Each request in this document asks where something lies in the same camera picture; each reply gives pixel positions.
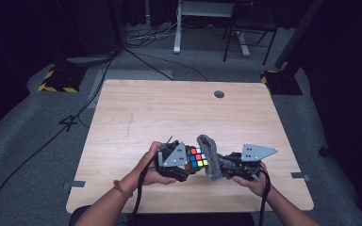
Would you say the grey tape piece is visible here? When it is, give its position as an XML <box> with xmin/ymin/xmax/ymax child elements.
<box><xmin>63</xmin><ymin>180</ymin><xmax>87</xmax><ymax>191</ymax></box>
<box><xmin>290</xmin><ymin>171</ymin><xmax>312</xmax><ymax>183</ymax></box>

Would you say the long black floor cable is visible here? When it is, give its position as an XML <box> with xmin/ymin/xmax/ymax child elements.
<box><xmin>0</xmin><ymin>51</ymin><xmax>117</xmax><ymax>225</ymax></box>

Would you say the thin straight black floor cable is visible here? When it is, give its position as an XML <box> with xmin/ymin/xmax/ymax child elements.
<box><xmin>123</xmin><ymin>46</ymin><xmax>174</xmax><ymax>81</ymax></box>

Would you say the person's dark clothing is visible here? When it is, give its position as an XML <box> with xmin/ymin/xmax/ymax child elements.
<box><xmin>68</xmin><ymin>205</ymin><xmax>258</xmax><ymax>226</ymax></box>

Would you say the person's left hand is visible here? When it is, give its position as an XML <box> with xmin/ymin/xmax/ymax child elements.
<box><xmin>131</xmin><ymin>140</ymin><xmax>177</xmax><ymax>186</ymax></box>

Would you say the person's right hand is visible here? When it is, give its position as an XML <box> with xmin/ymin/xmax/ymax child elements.
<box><xmin>231</xmin><ymin>161</ymin><xmax>272</xmax><ymax>198</ymax></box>

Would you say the grey fluffy cloth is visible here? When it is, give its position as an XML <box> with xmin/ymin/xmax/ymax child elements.
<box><xmin>196</xmin><ymin>134</ymin><xmax>234</xmax><ymax>183</ymax></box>

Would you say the multicoloured puzzle cube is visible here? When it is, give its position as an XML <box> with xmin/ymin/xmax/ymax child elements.
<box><xmin>185</xmin><ymin>145</ymin><xmax>209</xmax><ymax>170</ymax></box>

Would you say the black metal chair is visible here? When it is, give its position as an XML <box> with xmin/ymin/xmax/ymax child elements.
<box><xmin>222</xmin><ymin>0</ymin><xmax>279</xmax><ymax>67</ymax></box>

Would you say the bundle of floor cables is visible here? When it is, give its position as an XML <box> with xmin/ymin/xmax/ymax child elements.
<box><xmin>123</xmin><ymin>22</ymin><xmax>183</xmax><ymax>50</ymax></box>

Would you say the black yellow striped stand base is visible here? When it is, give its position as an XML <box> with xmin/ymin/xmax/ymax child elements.
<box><xmin>259</xmin><ymin>69</ymin><xmax>304</xmax><ymax>96</ymax></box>
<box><xmin>37</xmin><ymin>64</ymin><xmax>88</xmax><ymax>93</ymax></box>

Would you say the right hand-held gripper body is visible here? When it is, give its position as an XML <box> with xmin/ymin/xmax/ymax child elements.
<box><xmin>224</xmin><ymin>143</ymin><xmax>279</xmax><ymax>183</ymax></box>

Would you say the red bracelet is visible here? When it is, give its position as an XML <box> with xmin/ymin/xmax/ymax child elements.
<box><xmin>112</xmin><ymin>179</ymin><xmax>134</xmax><ymax>199</ymax></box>

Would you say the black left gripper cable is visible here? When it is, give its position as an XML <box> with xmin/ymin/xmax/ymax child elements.
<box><xmin>126</xmin><ymin>153</ymin><xmax>161</xmax><ymax>226</ymax></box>

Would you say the grey slanted stand pole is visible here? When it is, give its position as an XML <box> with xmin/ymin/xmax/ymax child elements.
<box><xmin>274</xmin><ymin>0</ymin><xmax>326</xmax><ymax>70</ymax></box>

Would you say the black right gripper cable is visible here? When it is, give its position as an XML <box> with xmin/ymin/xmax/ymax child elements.
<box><xmin>257</xmin><ymin>166</ymin><xmax>272</xmax><ymax>226</ymax></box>

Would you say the white desk frame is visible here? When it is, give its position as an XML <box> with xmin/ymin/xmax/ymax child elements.
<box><xmin>173</xmin><ymin>0</ymin><xmax>252</xmax><ymax>57</ymax></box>

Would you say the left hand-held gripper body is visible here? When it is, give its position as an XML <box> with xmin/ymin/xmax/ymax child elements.
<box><xmin>155</xmin><ymin>136</ymin><xmax>191</xmax><ymax>183</ymax></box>

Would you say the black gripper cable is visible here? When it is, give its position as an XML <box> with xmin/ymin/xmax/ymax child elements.
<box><xmin>126</xmin><ymin>153</ymin><xmax>161</xmax><ymax>226</ymax></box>
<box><xmin>257</xmin><ymin>166</ymin><xmax>272</xmax><ymax>226</ymax></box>

